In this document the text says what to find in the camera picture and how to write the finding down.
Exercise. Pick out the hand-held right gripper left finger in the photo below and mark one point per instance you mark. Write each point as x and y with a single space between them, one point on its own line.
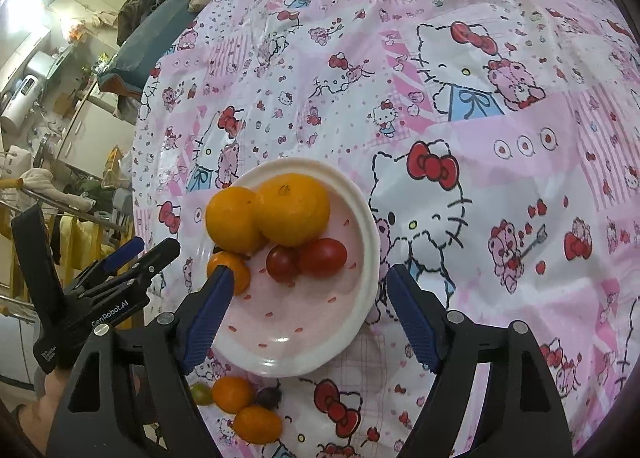
207 318

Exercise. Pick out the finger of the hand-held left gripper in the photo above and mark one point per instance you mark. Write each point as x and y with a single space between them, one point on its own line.
122 255
150 263

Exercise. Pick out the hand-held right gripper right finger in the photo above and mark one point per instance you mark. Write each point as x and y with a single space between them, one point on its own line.
415 323

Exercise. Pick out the small mandarin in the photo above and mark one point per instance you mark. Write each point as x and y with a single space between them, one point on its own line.
232 393
256 424
230 270

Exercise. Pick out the dark red cherry tomato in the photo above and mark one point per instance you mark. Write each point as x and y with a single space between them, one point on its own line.
281 263

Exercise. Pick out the medium orange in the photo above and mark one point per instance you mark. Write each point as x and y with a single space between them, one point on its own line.
232 218

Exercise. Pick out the pink plate with white rim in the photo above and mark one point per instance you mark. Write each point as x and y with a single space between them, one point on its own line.
310 303

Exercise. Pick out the large orange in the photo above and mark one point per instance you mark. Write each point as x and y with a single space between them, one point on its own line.
292 210

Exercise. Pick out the person's left hand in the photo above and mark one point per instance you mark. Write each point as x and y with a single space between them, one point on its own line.
47 398

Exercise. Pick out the yellow wooden rack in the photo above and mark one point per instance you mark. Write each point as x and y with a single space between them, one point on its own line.
75 238

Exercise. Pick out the green tomato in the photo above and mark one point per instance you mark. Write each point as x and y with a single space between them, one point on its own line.
201 393

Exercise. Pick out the beige towel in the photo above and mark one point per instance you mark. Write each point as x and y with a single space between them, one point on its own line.
47 184

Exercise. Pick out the white kitchen counter cabinet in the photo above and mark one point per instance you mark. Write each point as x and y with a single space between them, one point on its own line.
95 122

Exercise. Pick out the white water heater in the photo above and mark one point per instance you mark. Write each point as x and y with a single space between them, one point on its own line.
22 102

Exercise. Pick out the pink cartoon printed blanket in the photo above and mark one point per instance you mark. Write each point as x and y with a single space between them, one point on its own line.
450 112

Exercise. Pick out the blue-grey cushion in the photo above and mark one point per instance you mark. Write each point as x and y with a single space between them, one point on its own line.
150 32

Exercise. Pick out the orange hanging plastic bag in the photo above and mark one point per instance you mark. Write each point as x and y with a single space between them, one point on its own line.
75 30

